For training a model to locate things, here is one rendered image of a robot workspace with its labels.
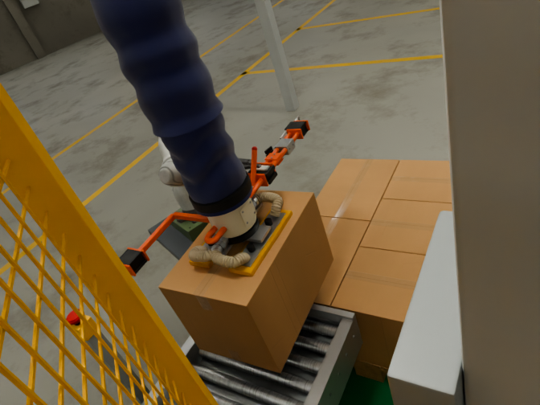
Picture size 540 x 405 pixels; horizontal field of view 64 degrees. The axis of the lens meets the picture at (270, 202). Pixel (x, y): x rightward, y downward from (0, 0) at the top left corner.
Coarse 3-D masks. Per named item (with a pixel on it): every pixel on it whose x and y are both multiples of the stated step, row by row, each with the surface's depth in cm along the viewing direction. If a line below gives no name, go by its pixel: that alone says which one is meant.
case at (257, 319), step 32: (256, 192) 190; (288, 192) 183; (288, 224) 166; (320, 224) 185; (288, 256) 162; (320, 256) 186; (160, 288) 160; (192, 288) 153; (224, 288) 148; (256, 288) 144; (288, 288) 163; (192, 320) 165; (224, 320) 153; (256, 320) 145; (288, 320) 165; (224, 352) 172; (256, 352) 158; (288, 352) 166
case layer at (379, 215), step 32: (352, 160) 287; (384, 160) 276; (416, 160) 266; (320, 192) 268; (352, 192) 259; (384, 192) 251; (416, 192) 241; (448, 192) 234; (352, 224) 236; (384, 224) 228; (416, 224) 221; (352, 256) 216; (384, 256) 210; (416, 256) 204; (320, 288) 205; (352, 288) 200; (384, 288) 194; (384, 320) 183; (384, 352) 199
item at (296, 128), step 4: (292, 124) 198; (296, 124) 197; (300, 124) 196; (304, 124) 196; (308, 124) 198; (288, 128) 196; (292, 128) 195; (296, 128) 194; (300, 128) 193; (304, 128) 197; (308, 128) 199; (288, 132) 196; (292, 132) 195; (296, 132) 194; (300, 132) 193; (304, 132) 197; (292, 136) 196; (300, 136) 194
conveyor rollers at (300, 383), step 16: (208, 352) 194; (320, 352) 180; (208, 368) 188; (240, 368) 184; (256, 368) 180; (304, 368) 176; (224, 384) 180; (240, 384) 176; (288, 384) 171; (304, 384) 168; (224, 400) 172; (272, 400) 167; (288, 400) 164
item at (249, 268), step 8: (272, 216) 169; (280, 216) 167; (288, 216) 168; (264, 224) 166; (272, 224) 165; (280, 224) 164; (272, 232) 161; (264, 240) 158; (272, 240) 159; (248, 248) 154; (256, 248) 156; (264, 248) 156; (256, 256) 153; (264, 256) 155; (248, 264) 151; (256, 264) 151; (240, 272) 151; (248, 272) 148
